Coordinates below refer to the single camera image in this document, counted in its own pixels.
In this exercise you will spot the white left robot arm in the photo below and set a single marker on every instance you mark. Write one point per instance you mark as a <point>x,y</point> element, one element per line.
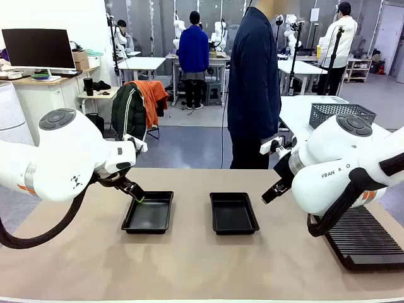
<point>63,151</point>

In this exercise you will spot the black tripod stand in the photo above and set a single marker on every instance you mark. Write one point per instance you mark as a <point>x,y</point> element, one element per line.
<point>334,53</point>
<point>293,69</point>

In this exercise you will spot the seated person in white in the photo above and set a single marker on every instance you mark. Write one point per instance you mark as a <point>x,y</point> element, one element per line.
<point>123,34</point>

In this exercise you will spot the grey step stool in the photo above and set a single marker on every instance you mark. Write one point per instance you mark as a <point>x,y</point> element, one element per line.
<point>214,93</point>

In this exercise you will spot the grey mesh basket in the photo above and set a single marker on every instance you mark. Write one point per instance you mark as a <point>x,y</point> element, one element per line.
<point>325,112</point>

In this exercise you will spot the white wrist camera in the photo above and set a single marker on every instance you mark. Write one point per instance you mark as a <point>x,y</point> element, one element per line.
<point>136,143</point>
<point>269,146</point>

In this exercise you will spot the black slotted PCB rack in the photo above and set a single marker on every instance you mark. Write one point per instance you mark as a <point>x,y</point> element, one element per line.
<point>363,240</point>

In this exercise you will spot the person in white jacket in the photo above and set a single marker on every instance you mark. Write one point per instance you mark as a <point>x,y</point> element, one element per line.
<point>339,41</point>

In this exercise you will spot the person in navy coat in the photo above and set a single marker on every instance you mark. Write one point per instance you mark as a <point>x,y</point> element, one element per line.
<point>252,79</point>

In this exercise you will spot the person in blue hoodie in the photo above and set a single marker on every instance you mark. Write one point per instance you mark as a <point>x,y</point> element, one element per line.
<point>193,50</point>

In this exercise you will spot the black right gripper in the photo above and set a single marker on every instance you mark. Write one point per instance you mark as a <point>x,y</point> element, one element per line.
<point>285,167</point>

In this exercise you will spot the wooden top work table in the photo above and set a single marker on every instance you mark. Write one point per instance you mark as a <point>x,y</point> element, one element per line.
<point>217,60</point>

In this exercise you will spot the dark green striped jacket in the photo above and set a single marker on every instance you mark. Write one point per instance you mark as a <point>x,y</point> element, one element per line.
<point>126,113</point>

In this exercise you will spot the white table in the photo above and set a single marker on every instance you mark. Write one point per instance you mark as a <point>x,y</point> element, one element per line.
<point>300,67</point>
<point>142,63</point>
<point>293,110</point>

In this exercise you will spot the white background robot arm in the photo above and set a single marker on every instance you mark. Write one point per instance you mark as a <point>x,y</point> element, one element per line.
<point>220,34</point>
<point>292,30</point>
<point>178,26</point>

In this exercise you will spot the black computer monitor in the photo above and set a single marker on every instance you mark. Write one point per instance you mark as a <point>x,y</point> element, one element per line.
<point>38,47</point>

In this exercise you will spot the white air purifier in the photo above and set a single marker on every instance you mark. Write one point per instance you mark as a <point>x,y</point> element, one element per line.
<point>12,110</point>

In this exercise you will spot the small beige side table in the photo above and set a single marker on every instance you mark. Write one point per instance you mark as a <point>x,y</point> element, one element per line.
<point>101,94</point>

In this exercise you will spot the cardboard box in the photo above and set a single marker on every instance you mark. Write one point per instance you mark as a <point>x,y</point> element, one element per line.
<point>80,60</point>

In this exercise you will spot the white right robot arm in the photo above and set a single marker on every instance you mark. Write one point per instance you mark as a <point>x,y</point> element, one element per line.
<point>331,151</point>

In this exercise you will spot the orange jacket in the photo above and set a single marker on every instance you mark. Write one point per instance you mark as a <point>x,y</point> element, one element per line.
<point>154,94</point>

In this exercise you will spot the black tumbler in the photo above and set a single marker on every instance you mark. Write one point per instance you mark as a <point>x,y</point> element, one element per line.
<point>88,86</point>

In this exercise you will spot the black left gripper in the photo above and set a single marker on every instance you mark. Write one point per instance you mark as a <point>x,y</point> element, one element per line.
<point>110,178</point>

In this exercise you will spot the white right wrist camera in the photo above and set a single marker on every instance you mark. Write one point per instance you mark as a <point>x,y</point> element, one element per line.
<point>269,146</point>

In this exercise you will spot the black ESD tray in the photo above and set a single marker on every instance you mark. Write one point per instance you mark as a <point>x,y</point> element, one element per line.
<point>148,214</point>
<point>233,216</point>

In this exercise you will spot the white cabinet desk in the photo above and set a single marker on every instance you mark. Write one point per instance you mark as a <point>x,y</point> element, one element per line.
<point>50,94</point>

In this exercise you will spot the black backpack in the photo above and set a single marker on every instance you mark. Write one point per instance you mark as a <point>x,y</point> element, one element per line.
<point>96,121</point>

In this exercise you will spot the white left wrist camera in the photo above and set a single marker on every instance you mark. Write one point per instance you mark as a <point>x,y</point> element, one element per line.
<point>136,143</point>

